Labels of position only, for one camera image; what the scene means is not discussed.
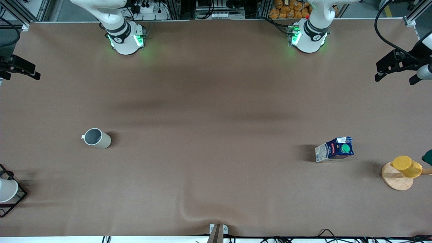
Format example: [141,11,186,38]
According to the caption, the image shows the blue milk carton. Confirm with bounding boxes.
[315,137,354,163]

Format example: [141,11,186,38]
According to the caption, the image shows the grey mug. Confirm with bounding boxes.
[81,128,112,150]

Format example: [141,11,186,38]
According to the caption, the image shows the yellow plastic cup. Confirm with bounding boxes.
[390,156,423,178]

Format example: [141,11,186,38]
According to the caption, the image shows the white cup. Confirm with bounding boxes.
[0,178,19,203]

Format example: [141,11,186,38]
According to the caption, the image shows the wooden mug stand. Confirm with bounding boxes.
[381,162,432,191]

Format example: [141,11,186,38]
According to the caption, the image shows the bag of orange buns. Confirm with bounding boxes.
[269,0,313,19]

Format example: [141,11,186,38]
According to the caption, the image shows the large white power strip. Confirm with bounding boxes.
[135,3,169,21]

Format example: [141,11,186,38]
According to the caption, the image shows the brown table cover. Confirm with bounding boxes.
[0,19,432,237]

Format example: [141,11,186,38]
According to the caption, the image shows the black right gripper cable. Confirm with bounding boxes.
[0,17,21,48]

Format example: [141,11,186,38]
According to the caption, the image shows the aluminium frame profile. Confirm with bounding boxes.
[403,0,432,27]
[0,0,51,31]

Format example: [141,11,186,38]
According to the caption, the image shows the black wire rack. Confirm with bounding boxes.
[0,164,28,218]

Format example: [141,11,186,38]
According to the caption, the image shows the black floor cable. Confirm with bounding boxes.
[317,229,432,243]

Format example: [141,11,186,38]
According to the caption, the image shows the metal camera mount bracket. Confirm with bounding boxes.
[207,223,228,243]

